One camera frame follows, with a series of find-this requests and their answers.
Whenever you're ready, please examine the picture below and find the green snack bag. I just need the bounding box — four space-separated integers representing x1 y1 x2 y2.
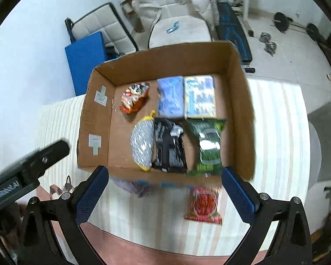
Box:
186 118 228 176

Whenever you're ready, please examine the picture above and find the black barbell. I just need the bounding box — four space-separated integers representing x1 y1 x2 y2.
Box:
272 12 331 50

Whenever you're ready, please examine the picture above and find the silver yellow scrubbing pad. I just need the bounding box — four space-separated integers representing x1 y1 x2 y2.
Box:
130 110 155 172

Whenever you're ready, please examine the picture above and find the brown cardboard box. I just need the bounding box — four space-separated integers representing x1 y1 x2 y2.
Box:
77 42 255 187

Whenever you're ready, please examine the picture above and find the white padded chair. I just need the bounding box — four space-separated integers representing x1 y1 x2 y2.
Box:
64 2 139 55

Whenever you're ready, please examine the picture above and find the red snack bag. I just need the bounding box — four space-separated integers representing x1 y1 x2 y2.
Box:
184 187 222 225

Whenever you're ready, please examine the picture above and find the light blue wipes pack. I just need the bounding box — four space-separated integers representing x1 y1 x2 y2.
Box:
157 76 184 118

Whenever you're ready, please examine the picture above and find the blue folded mat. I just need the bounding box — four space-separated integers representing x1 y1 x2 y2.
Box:
65 32 107 96

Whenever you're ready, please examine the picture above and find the black snack bag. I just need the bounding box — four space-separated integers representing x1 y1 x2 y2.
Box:
152 118 188 174

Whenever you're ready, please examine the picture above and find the cream blue wipes pack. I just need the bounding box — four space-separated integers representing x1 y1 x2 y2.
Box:
184 75 216 118

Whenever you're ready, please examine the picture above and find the purple soft cloth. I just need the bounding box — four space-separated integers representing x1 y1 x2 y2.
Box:
112 179 152 198

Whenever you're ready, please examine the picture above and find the chrome dumbbell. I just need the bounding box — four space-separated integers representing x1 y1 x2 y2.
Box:
259 32 277 56

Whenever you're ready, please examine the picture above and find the white puffy jacket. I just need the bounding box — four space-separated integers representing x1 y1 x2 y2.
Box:
132 0 219 49

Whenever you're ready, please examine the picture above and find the black weight bench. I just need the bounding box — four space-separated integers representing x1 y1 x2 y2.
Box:
216 0 256 74

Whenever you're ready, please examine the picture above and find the orange panda snack bag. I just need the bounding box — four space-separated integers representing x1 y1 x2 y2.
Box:
119 82 150 114

